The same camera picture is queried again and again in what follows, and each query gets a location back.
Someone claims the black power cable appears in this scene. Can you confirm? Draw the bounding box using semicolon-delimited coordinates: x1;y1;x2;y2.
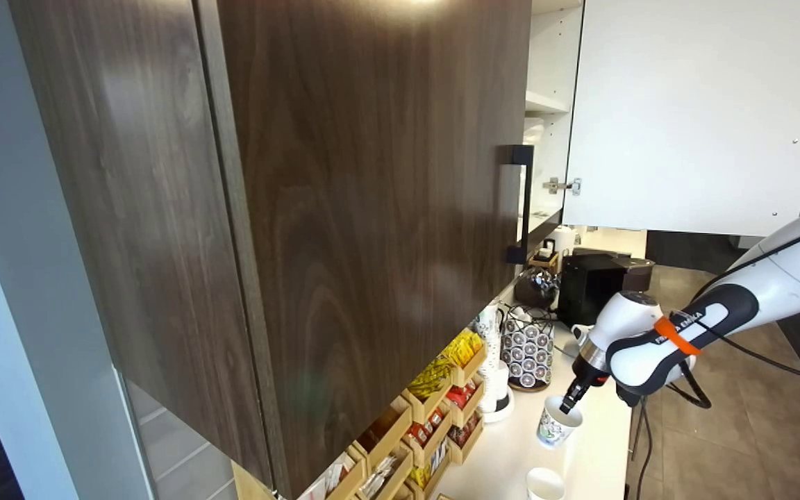
626;397;656;500

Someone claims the dark wood cabinet door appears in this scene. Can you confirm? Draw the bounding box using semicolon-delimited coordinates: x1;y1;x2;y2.
9;0;531;496

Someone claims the orange strap on arm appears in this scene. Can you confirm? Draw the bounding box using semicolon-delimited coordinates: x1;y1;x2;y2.
653;313;703;361

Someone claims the open white cabinet door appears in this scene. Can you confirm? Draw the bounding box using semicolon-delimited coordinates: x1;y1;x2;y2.
563;0;800;235

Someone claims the wooden tea bag organizer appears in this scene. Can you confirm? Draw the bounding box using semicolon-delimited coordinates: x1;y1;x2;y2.
230;327;485;500

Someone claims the white cabinet interior shelf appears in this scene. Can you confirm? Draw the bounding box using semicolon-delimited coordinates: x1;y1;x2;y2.
524;0;583;228

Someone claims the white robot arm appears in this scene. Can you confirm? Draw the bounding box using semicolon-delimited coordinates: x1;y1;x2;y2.
562;217;800;413

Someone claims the white bottle with black base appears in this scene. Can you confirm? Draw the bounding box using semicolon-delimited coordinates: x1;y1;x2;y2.
474;306;510;422

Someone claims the black cabinet door handle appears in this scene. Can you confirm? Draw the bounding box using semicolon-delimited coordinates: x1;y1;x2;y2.
501;145;534;264

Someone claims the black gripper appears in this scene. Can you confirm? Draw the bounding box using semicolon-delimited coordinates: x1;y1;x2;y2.
562;354;608;413

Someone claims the dark kettle with handle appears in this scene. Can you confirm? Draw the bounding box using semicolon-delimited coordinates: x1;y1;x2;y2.
515;268;558;307

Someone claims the black coffee machine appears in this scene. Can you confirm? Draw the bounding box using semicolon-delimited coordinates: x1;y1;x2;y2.
558;246;653;324

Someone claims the patterned black white canister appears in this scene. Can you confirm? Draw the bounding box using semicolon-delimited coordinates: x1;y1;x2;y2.
501;320;552;388

